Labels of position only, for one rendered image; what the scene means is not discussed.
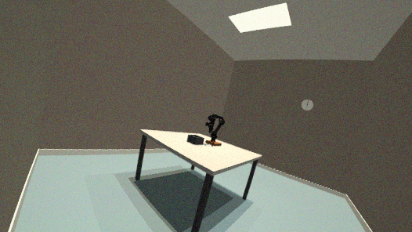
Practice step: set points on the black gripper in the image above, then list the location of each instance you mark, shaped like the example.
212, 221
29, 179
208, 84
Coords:
211, 125

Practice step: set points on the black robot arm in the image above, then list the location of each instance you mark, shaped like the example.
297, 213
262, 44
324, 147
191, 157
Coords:
221, 122

